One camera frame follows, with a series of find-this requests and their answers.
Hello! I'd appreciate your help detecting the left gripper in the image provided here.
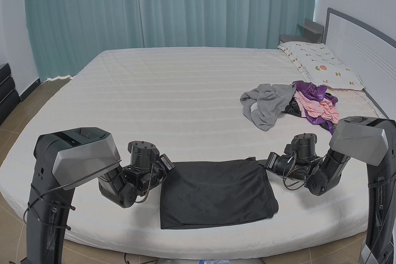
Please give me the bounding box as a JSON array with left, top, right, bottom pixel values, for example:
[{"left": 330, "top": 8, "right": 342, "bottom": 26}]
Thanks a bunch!
[{"left": 150, "top": 154, "right": 176, "bottom": 186}]

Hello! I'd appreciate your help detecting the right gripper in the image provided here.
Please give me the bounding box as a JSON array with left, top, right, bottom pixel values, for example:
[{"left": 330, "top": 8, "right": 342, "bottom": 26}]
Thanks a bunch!
[{"left": 265, "top": 151, "right": 294, "bottom": 177}]

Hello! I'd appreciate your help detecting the black T-shirt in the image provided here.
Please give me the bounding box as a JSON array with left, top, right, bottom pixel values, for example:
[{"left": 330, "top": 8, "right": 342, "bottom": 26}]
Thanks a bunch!
[{"left": 159, "top": 157, "right": 279, "bottom": 230}]

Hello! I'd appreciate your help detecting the pile of clothes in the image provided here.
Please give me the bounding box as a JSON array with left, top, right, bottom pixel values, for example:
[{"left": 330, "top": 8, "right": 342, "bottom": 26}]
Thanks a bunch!
[{"left": 283, "top": 80, "right": 340, "bottom": 136}]

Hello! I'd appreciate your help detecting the bed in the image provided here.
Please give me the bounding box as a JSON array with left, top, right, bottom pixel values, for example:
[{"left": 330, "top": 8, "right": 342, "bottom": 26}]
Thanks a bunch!
[{"left": 0, "top": 7, "right": 396, "bottom": 260}]

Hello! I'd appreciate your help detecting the grey garment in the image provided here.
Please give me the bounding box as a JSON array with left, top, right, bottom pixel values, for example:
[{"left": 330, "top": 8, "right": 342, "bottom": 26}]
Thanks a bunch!
[{"left": 240, "top": 83, "right": 297, "bottom": 132}]

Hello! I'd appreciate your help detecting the white printed pillow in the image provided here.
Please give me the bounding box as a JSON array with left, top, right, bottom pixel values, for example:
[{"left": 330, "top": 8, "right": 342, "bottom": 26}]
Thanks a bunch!
[{"left": 277, "top": 41, "right": 365, "bottom": 91}]

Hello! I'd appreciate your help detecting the grey bedside table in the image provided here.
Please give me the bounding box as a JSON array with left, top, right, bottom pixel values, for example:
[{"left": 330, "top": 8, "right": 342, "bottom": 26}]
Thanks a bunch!
[{"left": 279, "top": 18, "right": 324, "bottom": 44}]

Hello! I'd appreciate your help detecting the black chest of drawers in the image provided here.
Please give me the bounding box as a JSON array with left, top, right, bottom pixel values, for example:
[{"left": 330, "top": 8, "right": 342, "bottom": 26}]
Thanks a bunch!
[{"left": 0, "top": 63, "right": 20, "bottom": 126}]

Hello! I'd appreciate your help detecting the black cable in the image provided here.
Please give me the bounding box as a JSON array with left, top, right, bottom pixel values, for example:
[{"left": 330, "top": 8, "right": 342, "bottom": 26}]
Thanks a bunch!
[
  {"left": 283, "top": 176, "right": 307, "bottom": 191},
  {"left": 24, "top": 159, "right": 123, "bottom": 224},
  {"left": 124, "top": 252, "right": 155, "bottom": 264}
]

